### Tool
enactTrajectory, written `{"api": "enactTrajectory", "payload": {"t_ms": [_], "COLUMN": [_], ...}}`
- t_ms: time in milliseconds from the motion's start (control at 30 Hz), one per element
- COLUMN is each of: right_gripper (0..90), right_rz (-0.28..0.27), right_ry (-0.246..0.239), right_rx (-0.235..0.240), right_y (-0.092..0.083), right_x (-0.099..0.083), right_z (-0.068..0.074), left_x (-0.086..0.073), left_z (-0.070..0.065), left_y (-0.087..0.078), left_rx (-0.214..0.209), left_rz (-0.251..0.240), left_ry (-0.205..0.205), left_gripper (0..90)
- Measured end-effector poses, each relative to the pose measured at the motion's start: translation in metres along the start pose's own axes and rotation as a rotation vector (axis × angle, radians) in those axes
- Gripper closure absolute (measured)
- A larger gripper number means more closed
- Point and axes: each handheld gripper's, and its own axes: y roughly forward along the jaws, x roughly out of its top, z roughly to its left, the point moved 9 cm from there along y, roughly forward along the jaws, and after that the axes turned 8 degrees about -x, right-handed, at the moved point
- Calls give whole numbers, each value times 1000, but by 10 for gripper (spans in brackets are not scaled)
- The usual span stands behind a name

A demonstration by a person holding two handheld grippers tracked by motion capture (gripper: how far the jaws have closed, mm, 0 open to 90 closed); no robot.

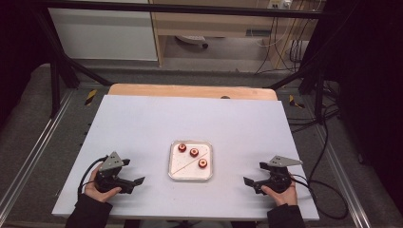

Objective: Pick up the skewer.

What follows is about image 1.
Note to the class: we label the yellow black tape strip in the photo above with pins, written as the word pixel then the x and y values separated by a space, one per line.
pixel 295 102
pixel 91 97

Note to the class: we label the white cabinet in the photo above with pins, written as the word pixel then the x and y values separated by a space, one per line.
pixel 101 34

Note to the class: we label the dark curtain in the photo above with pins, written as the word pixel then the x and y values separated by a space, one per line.
pixel 19 47
pixel 370 79

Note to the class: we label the aluminium floor rail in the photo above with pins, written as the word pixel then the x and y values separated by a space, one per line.
pixel 342 177
pixel 34 152

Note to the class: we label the person's left hand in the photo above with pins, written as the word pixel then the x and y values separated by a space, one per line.
pixel 98 195

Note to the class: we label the white wall socket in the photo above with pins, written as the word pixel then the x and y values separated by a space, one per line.
pixel 278 3

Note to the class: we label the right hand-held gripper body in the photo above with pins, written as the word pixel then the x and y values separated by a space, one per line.
pixel 280 179

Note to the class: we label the small red spool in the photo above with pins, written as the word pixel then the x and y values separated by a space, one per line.
pixel 182 147
pixel 202 163
pixel 194 152

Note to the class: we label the thin wooden stick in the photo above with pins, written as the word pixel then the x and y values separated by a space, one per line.
pixel 187 165

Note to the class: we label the white square tray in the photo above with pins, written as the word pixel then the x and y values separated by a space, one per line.
pixel 190 171

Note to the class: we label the white power strip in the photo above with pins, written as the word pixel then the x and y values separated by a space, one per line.
pixel 190 39

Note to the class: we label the wooden table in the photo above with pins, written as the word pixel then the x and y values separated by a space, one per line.
pixel 177 91

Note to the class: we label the black metal frame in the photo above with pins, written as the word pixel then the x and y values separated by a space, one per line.
pixel 190 9

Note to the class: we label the wooden shelf unit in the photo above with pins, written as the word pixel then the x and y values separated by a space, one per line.
pixel 206 23

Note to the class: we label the person's right hand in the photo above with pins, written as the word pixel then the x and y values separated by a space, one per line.
pixel 285 198

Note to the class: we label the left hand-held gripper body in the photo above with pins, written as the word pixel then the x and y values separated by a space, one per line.
pixel 111 162

